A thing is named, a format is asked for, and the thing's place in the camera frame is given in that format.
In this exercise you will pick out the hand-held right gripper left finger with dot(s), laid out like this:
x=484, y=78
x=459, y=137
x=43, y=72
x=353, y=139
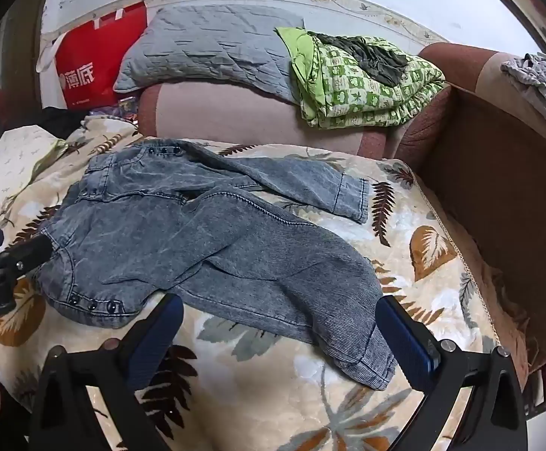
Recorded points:
x=158, y=338

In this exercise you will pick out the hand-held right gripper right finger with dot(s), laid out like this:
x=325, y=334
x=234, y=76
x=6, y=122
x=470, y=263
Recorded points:
x=407, y=343

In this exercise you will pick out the grey washed denim pants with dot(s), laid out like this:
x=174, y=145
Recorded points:
x=207, y=244

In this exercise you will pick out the white sheet with green edge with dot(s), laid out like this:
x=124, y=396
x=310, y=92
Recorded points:
x=14, y=159

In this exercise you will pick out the cream leaf-print blanket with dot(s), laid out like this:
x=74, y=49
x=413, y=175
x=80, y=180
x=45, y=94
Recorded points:
x=301, y=408

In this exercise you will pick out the black cloth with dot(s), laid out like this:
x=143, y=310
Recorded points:
x=64, y=122

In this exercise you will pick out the dark patterned curtain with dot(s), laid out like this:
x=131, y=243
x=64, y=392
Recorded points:
x=0, y=80

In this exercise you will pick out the colourful snack packets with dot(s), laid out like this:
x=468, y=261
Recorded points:
x=125, y=108

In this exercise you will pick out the red shopping bag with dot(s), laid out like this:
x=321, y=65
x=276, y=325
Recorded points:
x=89, y=56

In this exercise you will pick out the brown and pink sofa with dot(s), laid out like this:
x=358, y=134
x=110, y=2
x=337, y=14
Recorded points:
x=216, y=117

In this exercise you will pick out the green patterned quilt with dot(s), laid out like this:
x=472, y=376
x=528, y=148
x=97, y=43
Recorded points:
x=348, y=98

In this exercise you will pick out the grey quilted pillow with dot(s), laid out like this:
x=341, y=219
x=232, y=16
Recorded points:
x=207, y=47

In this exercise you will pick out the dark green garment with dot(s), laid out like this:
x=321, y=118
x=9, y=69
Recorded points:
x=376, y=63

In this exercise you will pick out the grey crumpled cloth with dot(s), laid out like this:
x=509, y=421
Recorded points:
x=545, y=89

